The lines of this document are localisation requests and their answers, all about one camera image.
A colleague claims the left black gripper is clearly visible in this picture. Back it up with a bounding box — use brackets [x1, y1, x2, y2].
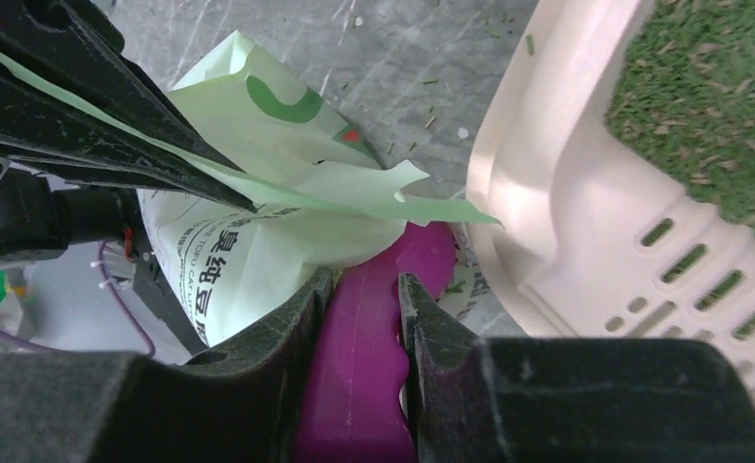
[0, 1, 256, 354]

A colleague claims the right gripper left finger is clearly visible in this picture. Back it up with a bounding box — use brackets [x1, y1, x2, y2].
[0, 269, 333, 462]

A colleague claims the magenta plastic scoop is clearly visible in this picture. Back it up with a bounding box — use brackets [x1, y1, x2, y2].
[291, 222, 456, 462]

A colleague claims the beige litter box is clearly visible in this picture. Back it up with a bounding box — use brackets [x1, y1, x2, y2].
[467, 1, 755, 401]

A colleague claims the green litter bag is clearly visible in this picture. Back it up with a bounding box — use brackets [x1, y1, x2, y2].
[0, 32, 488, 346]

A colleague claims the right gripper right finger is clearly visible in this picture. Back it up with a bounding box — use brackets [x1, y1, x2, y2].
[398, 274, 755, 462]

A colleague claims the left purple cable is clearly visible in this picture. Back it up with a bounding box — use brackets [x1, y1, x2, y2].
[0, 241, 158, 359]

